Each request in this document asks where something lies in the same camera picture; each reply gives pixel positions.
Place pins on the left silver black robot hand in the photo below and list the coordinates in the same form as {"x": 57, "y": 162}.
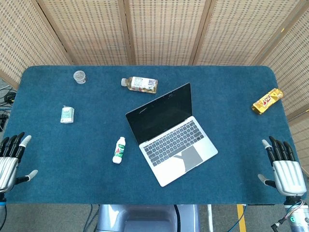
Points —
{"x": 8, "y": 169}

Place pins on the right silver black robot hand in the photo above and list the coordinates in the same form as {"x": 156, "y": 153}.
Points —
{"x": 289, "y": 176}

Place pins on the silver laptop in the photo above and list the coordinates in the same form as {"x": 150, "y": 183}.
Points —
{"x": 173, "y": 145}

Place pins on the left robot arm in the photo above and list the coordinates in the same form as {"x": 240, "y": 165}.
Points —
{"x": 1, "y": 200}

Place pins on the yellow floor tape strip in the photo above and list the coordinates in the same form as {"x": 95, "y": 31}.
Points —
{"x": 241, "y": 217}

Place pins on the blue table mat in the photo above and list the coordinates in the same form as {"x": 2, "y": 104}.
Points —
{"x": 72, "y": 169}

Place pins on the yellow snack packet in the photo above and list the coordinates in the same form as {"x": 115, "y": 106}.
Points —
{"x": 267, "y": 101}

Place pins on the green white tissue pack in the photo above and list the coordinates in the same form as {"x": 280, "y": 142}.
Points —
{"x": 67, "y": 115}

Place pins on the white table leg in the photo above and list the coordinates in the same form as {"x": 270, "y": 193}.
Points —
{"x": 210, "y": 217}

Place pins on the white milk drink bottle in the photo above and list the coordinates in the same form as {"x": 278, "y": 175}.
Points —
{"x": 119, "y": 151}

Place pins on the clear plastic cup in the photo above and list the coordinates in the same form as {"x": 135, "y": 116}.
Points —
{"x": 79, "y": 77}

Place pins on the grey robot torso base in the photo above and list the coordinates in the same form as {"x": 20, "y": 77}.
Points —
{"x": 144, "y": 217}

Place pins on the tea bottle with white label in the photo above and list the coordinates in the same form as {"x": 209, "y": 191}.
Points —
{"x": 141, "y": 84}

